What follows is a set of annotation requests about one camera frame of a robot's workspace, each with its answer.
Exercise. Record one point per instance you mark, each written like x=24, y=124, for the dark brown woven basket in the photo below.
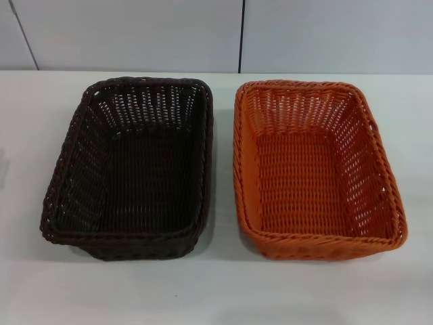
x=135, y=189

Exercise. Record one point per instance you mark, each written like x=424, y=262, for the orange woven basket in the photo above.
x=314, y=189

